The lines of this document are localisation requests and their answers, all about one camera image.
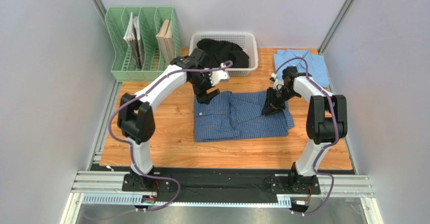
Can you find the blue checked long sleeve shirt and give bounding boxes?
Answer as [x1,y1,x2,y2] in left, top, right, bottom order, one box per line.
[194,91,295,142]

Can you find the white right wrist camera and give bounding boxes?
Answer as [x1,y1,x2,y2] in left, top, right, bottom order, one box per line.
[270,73,284,90]

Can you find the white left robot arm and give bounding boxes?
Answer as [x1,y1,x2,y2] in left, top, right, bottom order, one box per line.
[114,48,224,178]

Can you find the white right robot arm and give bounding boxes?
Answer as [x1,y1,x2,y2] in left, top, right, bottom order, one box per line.
[261,67,347,186]

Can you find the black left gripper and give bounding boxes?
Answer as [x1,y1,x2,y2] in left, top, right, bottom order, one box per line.
[189,69,221,106]

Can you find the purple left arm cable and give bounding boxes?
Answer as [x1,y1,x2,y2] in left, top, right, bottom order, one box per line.
[80,60,234,214]

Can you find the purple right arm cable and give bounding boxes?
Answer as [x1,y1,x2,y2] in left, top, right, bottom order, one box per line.
[274,57,338,216]

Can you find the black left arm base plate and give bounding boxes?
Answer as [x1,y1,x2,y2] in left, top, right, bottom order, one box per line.
[122,172,174,192]

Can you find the green plastic file organizer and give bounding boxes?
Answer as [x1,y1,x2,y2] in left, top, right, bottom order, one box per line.
[105,7,182,82]

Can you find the folded light blue shirt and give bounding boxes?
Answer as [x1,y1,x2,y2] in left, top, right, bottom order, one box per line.
[274,49,330,88]

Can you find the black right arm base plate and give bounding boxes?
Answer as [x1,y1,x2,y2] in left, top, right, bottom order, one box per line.
[264,175,321,195]

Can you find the black garment in basket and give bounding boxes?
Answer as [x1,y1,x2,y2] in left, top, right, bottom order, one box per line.
[197,38,249,69]

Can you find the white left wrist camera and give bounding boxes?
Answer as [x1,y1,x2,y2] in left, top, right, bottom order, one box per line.
[209,61,232,86]

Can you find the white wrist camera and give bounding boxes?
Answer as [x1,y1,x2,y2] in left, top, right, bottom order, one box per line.
[209,61,232,86]
[270,73,284,90]

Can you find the tan book in organizer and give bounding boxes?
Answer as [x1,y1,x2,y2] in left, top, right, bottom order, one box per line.
[156,20,176,64]

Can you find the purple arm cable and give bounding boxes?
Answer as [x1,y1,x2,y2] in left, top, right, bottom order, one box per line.
[80,60,234,214]
[274,57,338,216]

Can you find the white plastic basket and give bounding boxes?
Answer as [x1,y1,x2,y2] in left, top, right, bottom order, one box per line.
[189,31,259,77]

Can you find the white papers in organizer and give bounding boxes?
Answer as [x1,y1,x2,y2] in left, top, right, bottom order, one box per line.
[123,12,145,70]

